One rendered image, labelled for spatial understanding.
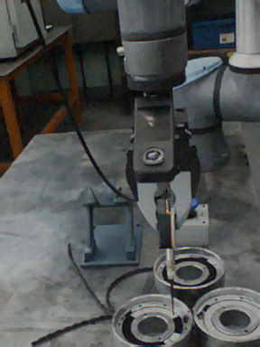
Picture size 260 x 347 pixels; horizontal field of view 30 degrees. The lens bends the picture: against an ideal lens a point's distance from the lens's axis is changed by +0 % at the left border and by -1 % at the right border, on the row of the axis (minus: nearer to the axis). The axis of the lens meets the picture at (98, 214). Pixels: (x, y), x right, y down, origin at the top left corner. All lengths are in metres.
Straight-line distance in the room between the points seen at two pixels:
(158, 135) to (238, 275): 0.31
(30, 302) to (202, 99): 0.56
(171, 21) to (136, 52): 0.05
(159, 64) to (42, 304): 0.41
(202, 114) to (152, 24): 0.54
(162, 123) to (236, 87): 0.49
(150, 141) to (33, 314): 0.34
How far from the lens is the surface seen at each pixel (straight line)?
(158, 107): 0.59
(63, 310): 0.75
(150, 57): 0.57
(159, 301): 0.69
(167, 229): 0.65
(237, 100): 1.04
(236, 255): 0.83
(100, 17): 4.40
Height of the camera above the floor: 1.27
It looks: 29 degrees down
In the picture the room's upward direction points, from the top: 9 degrees counter-clockwise
